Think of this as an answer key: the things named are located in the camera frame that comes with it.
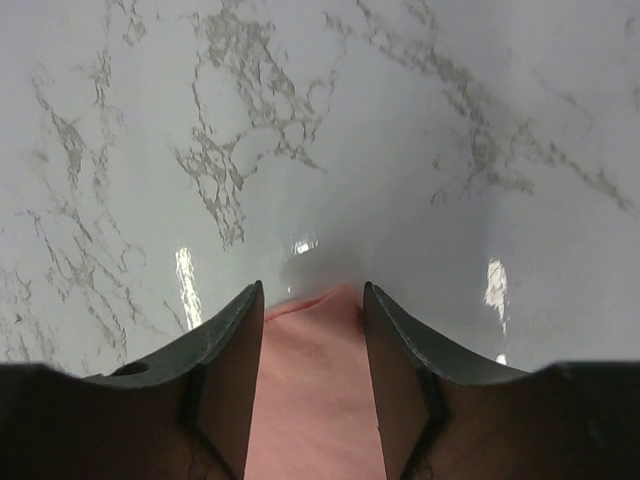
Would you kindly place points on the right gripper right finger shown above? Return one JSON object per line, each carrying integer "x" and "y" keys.
{"x": 445, "y": 412}

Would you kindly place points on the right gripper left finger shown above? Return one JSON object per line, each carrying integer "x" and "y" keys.
{"x": 219, "y": 362}

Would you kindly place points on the peach t shirt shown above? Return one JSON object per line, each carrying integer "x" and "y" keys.
{"x": 314, "y": 413}

